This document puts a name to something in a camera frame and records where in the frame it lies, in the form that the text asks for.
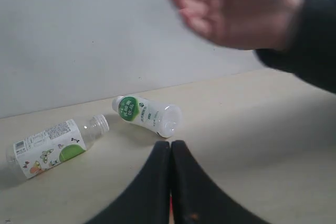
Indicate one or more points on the clear bottle white fruit label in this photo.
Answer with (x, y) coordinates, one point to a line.
(55, 145)

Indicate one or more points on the black sleeved forearm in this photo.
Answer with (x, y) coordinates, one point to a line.
(311, 54)

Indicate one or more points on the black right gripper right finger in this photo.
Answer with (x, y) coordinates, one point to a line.
(195, 196)

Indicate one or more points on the person's open hand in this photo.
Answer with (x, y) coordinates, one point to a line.
(240, 24)

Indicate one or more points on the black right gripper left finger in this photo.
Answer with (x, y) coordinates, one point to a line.
(147, 198)

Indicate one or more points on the white bottle green round label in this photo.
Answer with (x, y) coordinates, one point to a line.
(160, 118)

